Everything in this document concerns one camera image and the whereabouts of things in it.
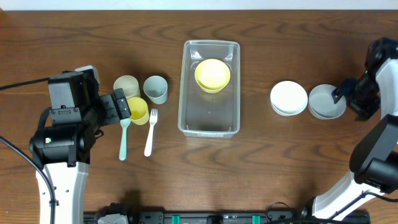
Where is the grey plastic bowl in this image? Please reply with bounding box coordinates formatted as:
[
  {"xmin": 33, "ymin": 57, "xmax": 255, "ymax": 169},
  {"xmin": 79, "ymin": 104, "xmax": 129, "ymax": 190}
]
[{"xmin": 308, "ymin": 84, "xmax": 346, "ymax": 119}]

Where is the yellow plastic cup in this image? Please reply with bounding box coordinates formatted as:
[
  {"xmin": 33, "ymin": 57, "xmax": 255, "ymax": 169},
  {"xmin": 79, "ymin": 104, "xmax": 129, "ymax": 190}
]
[{"xmin": 127, "ymin": 97, "xmax": 149, "ymax": 125}]

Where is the white plastic cup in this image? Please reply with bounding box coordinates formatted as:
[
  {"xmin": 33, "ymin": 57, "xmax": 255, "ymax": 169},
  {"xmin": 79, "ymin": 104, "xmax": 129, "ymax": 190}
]
[{"xmin": 113, "ymin": 75, "xmax": 141, "ymax": 99}]

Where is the white plastic bowl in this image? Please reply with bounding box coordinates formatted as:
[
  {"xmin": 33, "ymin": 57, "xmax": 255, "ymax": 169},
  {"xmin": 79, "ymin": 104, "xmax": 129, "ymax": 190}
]
[{"xmin": 270, "ymin": 81, "xmax": 308, "ymax": 116}]

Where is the yellow plastic bowl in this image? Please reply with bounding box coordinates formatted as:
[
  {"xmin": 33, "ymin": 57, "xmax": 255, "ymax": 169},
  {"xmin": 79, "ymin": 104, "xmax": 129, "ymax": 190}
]
[{"xmin": 195, "ymin": 59, "xmax": 231, "ymax": 93}]

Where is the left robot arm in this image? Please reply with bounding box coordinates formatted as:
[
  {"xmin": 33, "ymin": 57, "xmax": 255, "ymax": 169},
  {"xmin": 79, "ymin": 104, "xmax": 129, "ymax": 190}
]
[{"xmin": 29, "ymin": 66, "xmax": 131, "ymax": 223}]

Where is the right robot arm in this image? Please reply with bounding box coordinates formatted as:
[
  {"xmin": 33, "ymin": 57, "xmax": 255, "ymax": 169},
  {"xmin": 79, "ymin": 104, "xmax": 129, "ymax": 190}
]
[{"xmin": 302, "ymin": 37, "xmax": 397, "ymax": 223}]

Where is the clear plastic container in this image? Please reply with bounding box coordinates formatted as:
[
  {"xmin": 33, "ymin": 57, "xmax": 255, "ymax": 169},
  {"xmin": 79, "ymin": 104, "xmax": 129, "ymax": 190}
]
[{"xmin": 178, "ymin": 40, "xmax": 241, "ymax": 138}]

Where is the mint green plastic spoon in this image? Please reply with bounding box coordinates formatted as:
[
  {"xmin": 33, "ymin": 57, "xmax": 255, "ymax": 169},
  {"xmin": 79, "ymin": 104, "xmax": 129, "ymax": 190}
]
[{"xmin": 119, "ymin": 118, "xmax": 131, "ymax": 161}]

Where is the white plastic fork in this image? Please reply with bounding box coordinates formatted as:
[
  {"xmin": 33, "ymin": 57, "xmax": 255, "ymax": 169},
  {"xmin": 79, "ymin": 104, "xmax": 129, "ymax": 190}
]
[{"xmin": 144, "ymin": 108, "xmax": 158, "ymax": 157}]

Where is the grey plastic cup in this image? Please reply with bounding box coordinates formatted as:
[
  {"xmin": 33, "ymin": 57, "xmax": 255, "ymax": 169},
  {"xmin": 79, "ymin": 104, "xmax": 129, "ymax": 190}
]
[{"xmin": 143, "ymin": 75, "xmax": 168, "ymax": 105}]

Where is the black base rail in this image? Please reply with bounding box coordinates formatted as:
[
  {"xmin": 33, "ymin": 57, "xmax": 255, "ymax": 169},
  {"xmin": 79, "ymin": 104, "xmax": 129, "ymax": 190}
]
[{"xmin": 83, "ymin": 210, "xmax": 371, "ymax": 224}]

